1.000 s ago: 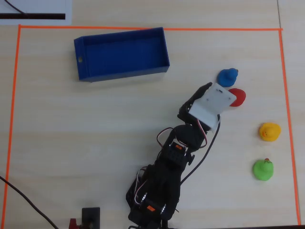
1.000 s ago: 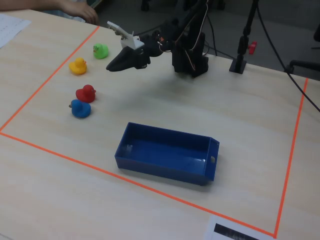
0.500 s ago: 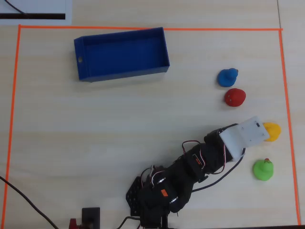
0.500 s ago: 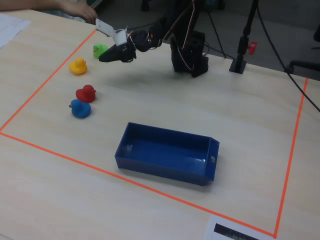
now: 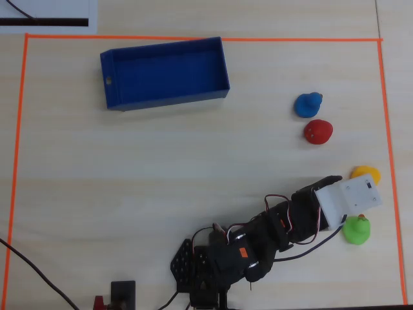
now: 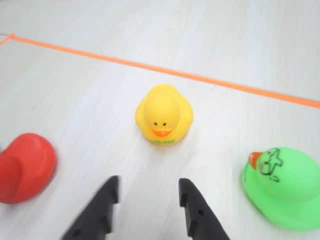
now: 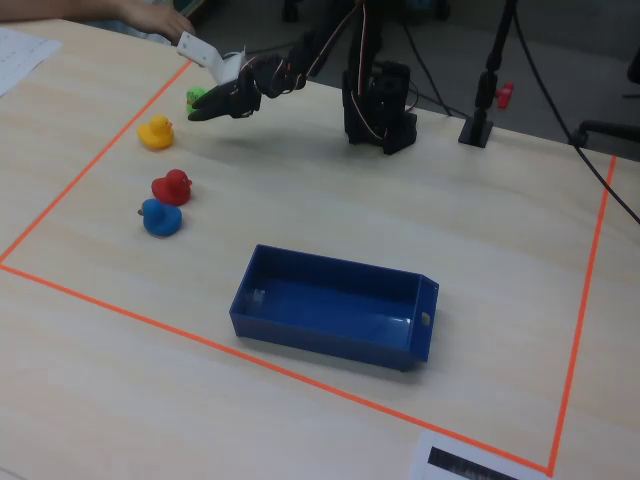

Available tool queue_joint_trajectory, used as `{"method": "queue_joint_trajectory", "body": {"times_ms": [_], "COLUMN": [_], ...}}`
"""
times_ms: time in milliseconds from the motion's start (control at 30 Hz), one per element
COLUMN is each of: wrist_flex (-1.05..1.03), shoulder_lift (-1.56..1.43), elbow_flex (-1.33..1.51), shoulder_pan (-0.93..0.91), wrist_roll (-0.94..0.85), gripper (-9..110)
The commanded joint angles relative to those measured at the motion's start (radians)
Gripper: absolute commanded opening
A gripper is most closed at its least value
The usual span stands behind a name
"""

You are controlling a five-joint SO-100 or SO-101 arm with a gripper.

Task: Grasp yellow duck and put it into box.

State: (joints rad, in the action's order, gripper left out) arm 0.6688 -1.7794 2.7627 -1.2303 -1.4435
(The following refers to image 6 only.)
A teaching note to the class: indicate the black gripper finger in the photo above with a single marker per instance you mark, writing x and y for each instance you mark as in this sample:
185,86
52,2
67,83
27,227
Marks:
200,220
97,212

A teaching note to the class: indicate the yellow rubber duck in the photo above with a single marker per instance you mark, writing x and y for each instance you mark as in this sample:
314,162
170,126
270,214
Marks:
162,110

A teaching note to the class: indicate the red rubber duck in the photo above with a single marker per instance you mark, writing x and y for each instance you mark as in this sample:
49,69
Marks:
27,167

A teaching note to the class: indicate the green rubber duck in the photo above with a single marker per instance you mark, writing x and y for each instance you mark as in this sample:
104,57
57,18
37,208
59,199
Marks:
285,187

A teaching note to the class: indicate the orange tape strip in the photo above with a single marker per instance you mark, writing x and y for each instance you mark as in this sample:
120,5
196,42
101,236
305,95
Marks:
160,70
6,41

